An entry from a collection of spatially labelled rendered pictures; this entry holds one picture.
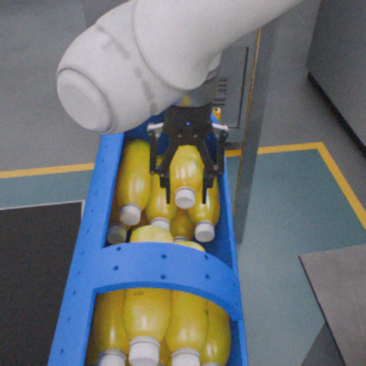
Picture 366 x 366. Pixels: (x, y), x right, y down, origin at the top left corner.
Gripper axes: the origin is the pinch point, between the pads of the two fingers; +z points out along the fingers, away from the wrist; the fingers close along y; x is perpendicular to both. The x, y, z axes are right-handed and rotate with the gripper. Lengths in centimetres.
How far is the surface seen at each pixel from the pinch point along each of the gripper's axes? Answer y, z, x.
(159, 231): 4.3, -4.3, 14.0
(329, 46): -103, 73, -218
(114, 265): 9.9, -7.9, 23.0
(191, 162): -1.0, 0.0, -7.4
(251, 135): -27, 44, -74
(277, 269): -47, 114, -57
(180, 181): 1.1, 1.1, -2.8
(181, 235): 0.9, 12.6, 1.6
